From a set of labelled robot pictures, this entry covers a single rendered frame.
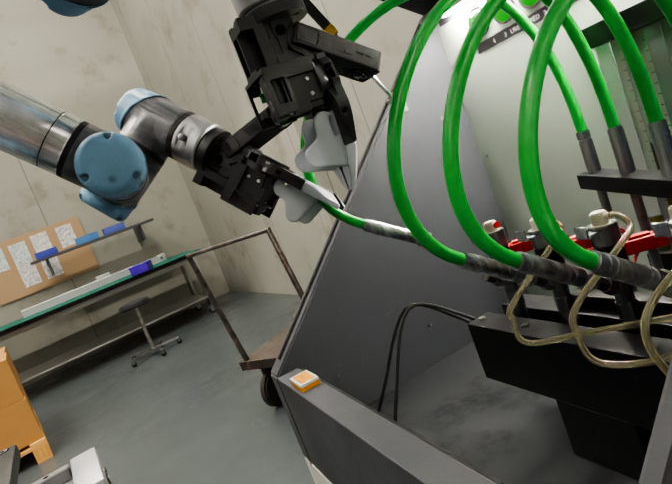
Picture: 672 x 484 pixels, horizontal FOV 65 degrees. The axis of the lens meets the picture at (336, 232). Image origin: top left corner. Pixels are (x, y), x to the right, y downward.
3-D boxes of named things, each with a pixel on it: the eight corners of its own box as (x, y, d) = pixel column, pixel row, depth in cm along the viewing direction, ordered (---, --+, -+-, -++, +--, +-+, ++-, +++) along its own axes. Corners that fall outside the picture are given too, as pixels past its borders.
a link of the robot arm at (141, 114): (126, 143, 84) (156, 100, 85) (181, 173, 81) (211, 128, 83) (98, 120, 76) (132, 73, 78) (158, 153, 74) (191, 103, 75)
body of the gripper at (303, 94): (262, 137, 61) (223, 36, 60) (326, 115, 65) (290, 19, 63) (283, 122, 54) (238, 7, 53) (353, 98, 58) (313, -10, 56)
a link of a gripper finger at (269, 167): (309, 195, 73) (259, 169, 76) (314, 183, 73) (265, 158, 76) (295, 190, 68) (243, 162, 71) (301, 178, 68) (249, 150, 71)
